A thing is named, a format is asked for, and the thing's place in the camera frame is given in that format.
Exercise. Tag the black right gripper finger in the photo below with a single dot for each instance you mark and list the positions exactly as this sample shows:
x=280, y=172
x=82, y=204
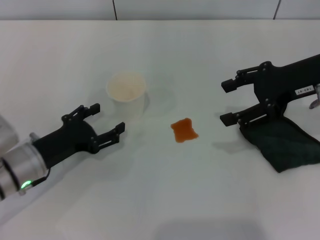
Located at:
x=230, y=85
x=230, y=119

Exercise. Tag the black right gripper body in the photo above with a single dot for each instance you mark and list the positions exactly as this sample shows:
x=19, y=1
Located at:
x=282, y=80

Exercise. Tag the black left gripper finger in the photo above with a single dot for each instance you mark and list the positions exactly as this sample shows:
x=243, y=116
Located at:
x=112, y=136
x=95, y=108

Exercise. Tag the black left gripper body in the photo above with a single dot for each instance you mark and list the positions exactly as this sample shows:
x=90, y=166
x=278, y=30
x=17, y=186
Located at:
x=67, y=140

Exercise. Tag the dark blue rag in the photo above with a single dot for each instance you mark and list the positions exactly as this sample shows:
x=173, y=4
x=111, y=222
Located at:
x=287, y=145

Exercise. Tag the brown water stain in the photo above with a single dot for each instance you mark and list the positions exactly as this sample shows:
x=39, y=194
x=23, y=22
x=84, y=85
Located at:
x=185, y=130

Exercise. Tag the white paper cup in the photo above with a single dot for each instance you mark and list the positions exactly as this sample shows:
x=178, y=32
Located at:
x=126, y=87

